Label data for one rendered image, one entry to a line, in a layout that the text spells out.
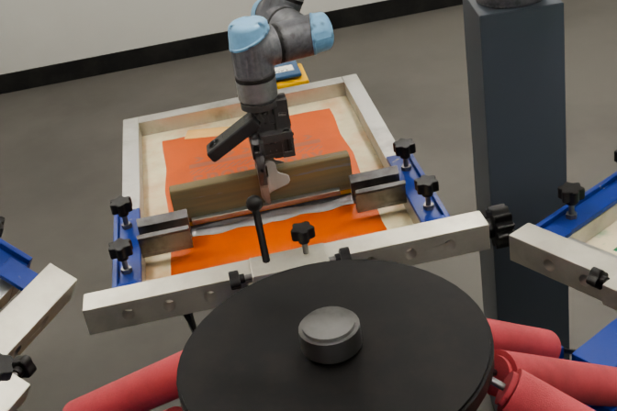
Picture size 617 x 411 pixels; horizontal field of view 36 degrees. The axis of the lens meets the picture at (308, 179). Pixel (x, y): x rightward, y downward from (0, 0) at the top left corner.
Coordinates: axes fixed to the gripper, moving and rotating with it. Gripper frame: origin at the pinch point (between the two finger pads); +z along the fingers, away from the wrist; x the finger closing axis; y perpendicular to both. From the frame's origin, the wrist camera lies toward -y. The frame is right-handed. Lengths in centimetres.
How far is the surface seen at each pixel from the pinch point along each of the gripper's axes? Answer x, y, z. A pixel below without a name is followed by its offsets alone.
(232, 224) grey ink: -2.1, -7.0, 4.4
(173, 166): 29.5, -17.6, 5.1
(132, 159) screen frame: 29.7, -26.0, 1.6
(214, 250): -9.7, -11.3, 5.0
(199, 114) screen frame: 49, -10, 2
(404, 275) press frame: -83, 10, -32
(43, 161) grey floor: 257, -88, 102
